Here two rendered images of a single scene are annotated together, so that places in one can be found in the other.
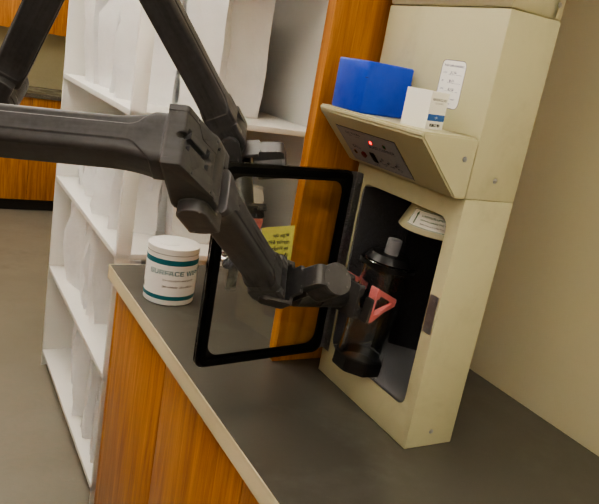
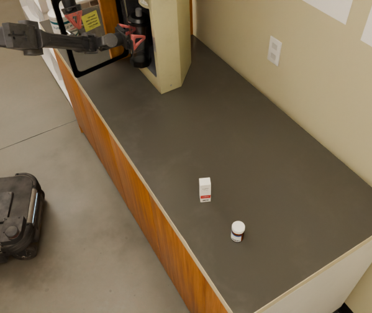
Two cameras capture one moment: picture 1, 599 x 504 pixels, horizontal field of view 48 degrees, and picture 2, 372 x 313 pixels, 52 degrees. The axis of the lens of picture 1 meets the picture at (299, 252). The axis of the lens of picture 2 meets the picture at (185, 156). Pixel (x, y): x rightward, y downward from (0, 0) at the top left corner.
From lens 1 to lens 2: 0.74 m
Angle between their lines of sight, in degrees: 33
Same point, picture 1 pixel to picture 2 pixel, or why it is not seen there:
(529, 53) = not seen: outside the picture
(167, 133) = (5, 35)
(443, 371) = (167, 63)
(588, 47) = not seen: outside the picture
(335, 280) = (110, 41)
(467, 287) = (166, 30)
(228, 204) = (43, 43)
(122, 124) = not seen: outside the picture
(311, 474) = (122, 113)
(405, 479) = (158, 107)
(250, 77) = not seen: outside the picture
